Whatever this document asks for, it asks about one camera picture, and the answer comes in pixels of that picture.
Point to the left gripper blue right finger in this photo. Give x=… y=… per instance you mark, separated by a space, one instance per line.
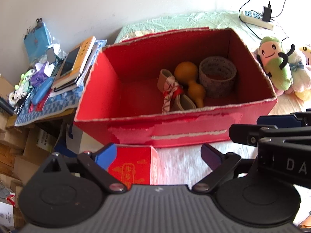
x=222 y=166

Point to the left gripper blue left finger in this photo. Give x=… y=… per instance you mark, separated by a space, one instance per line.
x=96 y=166

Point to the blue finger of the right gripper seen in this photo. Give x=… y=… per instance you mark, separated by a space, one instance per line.
x=281 y=121

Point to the red gift box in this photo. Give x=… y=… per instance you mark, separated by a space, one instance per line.
x=135 y=165

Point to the yellow red plush toy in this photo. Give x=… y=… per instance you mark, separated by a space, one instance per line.
x=303 y=91

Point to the white plush with bow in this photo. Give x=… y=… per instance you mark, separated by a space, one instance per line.
x=294 y=63

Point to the green bean plush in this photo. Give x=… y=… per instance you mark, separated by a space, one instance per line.
x=274 y=62

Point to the blue checked cloth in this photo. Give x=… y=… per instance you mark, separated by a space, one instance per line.
x=58 y=102

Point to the brown cardboard boxes stack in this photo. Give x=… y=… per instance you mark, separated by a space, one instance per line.
x=23 y=149

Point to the red cardboard box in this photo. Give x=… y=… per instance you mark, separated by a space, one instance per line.
x=132 y=95

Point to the blue pencil case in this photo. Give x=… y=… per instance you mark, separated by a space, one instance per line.
x=42 y=91

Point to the orange gourd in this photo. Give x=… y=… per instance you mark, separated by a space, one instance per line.
x=186 y=73

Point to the smartphone on book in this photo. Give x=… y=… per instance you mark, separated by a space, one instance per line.
x=69 y=62

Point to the purple package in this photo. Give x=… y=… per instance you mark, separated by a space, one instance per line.
x=43 y=71

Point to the green frog toy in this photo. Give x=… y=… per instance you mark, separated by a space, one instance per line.
x=25 y=78

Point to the white power strip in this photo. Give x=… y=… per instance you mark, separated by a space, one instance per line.
x=251 y=17

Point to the black charger plug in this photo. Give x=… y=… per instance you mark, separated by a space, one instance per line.
x=267 y=13

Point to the yellow book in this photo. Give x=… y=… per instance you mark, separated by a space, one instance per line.
x=80 y=62

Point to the green floral bed sheet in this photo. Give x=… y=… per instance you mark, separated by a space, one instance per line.
x=216 y=19

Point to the blue bag on wall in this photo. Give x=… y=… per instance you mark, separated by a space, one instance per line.
x=37 y=40

